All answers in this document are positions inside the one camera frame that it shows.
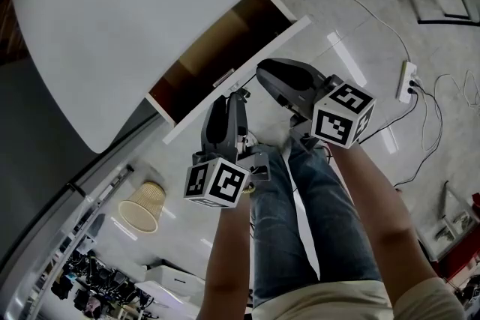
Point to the person's blue jeans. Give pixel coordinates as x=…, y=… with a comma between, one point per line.
x=285, y=228

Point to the person's cream shirt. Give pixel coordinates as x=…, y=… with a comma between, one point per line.
x=330, y=299

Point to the white storage box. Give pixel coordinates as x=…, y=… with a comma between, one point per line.
x=168, y=275
x=161, y=296

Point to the white desk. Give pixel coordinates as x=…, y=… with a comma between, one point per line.
x=131, y=11

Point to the white wooden desk drawer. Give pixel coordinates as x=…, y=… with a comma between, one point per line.
x=210, y=48

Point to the metal shelf rack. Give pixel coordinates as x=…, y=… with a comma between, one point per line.
x=93, y=206

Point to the red table white legs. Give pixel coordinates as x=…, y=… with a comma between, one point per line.
x=457, y=266

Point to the grey metal cabinet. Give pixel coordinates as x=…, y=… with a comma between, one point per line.
x=37, y=161

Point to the person's left forearm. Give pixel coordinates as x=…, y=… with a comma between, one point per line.
x=228, y=258

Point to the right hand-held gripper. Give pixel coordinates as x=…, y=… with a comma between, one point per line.
x=343, y=112

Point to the white power strip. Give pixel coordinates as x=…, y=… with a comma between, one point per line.
x=407, y=81

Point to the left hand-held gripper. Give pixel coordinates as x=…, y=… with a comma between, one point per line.
x=217, y=183

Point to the person's right forearm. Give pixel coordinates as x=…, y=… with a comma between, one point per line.
x=382, y=228

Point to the cream wicker waste bin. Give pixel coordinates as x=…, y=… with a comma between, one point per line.
x=144, y=206

